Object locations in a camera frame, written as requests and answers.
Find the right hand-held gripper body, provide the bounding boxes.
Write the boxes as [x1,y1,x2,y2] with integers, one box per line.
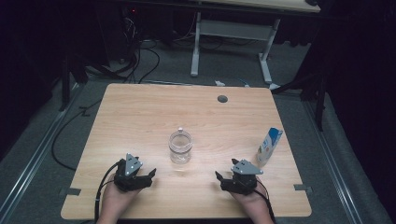
[220,159,263,196]

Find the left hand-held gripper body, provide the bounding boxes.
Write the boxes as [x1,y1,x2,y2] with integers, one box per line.
[113,152,148,192]

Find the white and blue squeeze tube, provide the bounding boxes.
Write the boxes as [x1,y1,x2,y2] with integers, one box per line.
[256,127,284,167]

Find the clear glass jar with lid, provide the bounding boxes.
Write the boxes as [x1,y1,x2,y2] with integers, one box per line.
[168,126,193,165]

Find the person's right hand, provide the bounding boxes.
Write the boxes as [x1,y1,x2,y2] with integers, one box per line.
[229,181,269,217]

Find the person's left hand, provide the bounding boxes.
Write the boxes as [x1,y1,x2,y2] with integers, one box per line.
[99,181,140,219]

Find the black metal stand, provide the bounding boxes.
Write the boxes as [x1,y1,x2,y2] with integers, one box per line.
[59,52,90,112]
[274,71,328,132]

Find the right hand-held gripper cable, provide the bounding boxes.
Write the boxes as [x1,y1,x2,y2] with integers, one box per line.
[253,180,276,223]

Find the long black floor cable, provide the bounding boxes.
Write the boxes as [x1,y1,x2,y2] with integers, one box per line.
[50,99,104,172]

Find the looped black floor cable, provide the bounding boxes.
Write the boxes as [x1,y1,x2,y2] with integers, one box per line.
[138,46,162,84]

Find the bundle of black cables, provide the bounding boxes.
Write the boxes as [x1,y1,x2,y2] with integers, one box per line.
[120,8,142,83]

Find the white metal desk frame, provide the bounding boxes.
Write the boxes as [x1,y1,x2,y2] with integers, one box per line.
[190,10,281,91]

